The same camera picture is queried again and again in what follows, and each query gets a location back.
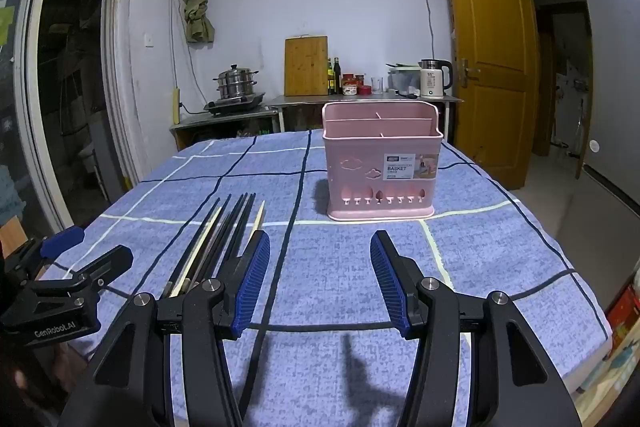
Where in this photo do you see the blue checked tablecloth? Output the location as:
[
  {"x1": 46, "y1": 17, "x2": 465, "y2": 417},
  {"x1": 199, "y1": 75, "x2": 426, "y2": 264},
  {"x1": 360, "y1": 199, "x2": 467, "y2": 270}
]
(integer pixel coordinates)
[{"x1": 47, "y1": 129, "x2": 613, "y2": 427}]

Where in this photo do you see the grey refrigerator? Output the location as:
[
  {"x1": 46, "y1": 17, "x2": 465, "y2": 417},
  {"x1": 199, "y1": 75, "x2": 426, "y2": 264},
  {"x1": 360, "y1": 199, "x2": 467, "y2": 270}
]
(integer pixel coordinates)
[{"x1": 581, "y1": 0, "x2": 640, "y2": 208}]

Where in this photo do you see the grey plastic container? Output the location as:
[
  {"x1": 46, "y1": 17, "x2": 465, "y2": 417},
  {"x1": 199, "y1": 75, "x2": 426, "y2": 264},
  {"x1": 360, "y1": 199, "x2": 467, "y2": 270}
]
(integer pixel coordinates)
[{"x1": 387, "y1": 63, "x2": 422, "y2": 97}]

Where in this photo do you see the black induction cooker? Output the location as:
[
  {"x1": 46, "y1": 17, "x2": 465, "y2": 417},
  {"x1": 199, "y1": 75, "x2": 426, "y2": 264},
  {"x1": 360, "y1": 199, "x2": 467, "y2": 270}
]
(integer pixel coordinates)
[{"x1": 203, "y1": 93, "x2": 266, "y2": 116}]

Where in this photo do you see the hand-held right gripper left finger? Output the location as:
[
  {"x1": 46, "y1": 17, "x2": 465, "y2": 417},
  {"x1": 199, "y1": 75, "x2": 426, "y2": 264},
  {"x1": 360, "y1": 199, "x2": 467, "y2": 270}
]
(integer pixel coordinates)
[{"x1": 57, "y1": 229, "x2": 271, "y2": 427}]

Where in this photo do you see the white electric kettle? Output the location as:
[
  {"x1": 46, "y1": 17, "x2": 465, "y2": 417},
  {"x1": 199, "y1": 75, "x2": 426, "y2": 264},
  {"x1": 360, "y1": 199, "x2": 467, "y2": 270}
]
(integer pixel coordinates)
[{"x1": 419, "y1": 59, "x2": 454, "y2": 100}]

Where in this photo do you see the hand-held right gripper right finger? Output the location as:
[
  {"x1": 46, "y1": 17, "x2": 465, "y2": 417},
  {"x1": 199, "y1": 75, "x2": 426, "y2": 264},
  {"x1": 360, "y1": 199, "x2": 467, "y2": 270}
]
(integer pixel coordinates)
[{"x1": 369, "y1": 229, "x2": 583, "y2": 427}]

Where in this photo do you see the wooden cutting board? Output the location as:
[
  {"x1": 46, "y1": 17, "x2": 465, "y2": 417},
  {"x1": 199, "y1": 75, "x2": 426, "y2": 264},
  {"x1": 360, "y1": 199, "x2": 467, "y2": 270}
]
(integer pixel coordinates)
[{"x1": 284, "y1": 36, "x2": 329, "y2": 96}]

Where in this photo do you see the steel shelf table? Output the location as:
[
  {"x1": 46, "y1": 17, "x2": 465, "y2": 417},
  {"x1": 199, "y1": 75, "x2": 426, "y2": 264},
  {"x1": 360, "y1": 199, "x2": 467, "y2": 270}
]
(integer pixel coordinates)
[{"x1": 265, "y1": 93, "x2": 464, "y2": 144}]

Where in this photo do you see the low steel table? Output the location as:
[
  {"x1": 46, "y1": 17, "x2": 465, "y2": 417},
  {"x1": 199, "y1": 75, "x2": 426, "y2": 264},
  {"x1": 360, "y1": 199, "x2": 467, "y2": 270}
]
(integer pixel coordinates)
[{"x1": 169, "y1": 107, "x2": 280, "y2": 152}]

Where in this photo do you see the steel steamer pot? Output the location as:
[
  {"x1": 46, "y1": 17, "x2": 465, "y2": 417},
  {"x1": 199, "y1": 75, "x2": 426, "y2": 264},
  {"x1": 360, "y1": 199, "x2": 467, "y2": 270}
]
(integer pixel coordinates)
[{"x1": 213, "y1": 64, "x2": 260, "y2": 100}]

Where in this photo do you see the pink plastic utensil basket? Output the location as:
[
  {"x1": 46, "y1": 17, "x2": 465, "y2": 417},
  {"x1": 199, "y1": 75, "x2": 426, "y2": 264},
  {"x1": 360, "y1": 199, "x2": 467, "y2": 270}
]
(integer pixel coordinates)
[{"x1": 322, "y1": 101, "x2": 445, "y2": 222}]

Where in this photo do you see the metal door handle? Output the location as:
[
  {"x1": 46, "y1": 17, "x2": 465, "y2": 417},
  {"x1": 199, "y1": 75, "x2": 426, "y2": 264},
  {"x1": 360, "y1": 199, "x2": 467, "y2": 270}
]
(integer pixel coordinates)
[{"x1": 457, "y1": 58, "x2": 482, "y2": 88}]

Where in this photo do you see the colourful cardboard box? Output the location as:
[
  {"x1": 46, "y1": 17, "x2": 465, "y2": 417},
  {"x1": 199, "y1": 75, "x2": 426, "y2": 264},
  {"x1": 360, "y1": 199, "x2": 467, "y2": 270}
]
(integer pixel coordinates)
[{"x1": 604, "y1": 267, "x2": 640, "y2": 358}]

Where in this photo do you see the yellow wooden door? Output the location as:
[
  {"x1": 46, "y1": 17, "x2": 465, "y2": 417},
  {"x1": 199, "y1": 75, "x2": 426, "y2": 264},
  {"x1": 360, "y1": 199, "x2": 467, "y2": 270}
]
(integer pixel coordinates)
[{"x1": 439, "y1": 0, "x2": 541, "y2": 190}]

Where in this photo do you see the row of black chopsticks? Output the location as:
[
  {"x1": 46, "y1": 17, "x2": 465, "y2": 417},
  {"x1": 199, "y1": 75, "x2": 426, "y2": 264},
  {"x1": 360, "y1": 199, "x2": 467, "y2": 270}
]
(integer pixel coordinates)
[{"x1": 160, "y1": 192, "x2": 258, "y2": 300}]

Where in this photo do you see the white door frame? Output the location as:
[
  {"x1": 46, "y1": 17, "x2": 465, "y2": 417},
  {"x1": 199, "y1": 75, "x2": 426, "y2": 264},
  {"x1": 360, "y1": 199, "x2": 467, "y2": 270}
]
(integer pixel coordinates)
[{"x1": 15, "y1": 0, "x2": 146, "y2": 233}]

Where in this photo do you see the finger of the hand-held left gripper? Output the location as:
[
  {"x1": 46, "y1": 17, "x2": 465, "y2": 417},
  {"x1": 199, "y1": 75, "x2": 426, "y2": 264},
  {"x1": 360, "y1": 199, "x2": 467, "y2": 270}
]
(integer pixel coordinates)
[
  {"x1": 10, "y1": 226, "x2": 86, "y2": 280},
  {"x1": 25, "y1": 244, "x2": 134, "y2": 303}
]

